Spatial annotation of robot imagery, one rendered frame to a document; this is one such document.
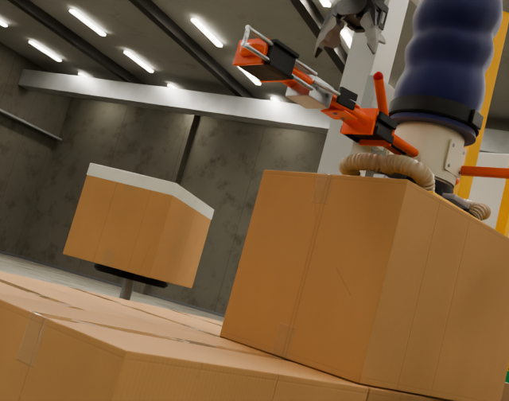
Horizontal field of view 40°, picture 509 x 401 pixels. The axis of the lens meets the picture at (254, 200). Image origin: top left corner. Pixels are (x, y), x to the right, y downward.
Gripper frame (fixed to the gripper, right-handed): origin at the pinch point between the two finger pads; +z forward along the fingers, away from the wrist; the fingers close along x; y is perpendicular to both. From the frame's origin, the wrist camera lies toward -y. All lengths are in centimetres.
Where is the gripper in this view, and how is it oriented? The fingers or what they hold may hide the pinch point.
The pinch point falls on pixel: (340, 55)
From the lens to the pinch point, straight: 145.7
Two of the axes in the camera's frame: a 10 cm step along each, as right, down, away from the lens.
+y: 6.5, 2.8, 7.0
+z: -2.6, 9.6, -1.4
